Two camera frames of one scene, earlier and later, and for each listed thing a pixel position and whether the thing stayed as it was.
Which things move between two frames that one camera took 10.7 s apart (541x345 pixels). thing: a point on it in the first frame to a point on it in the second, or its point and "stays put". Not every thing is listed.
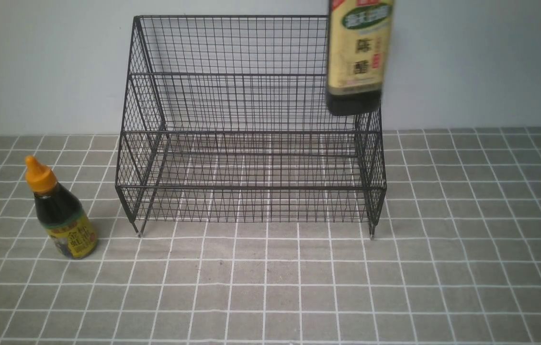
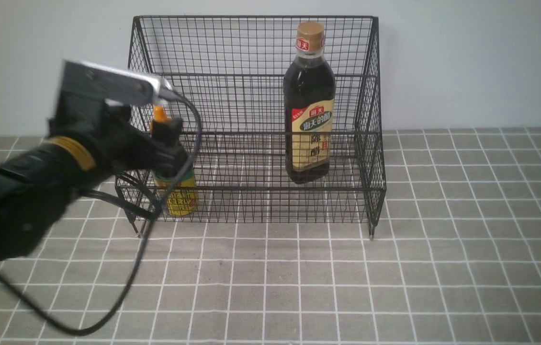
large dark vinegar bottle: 360,35 to 309,109
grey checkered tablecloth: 476,243 stays put
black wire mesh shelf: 226,120 stays put
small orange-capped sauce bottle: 71,229 to 185,202
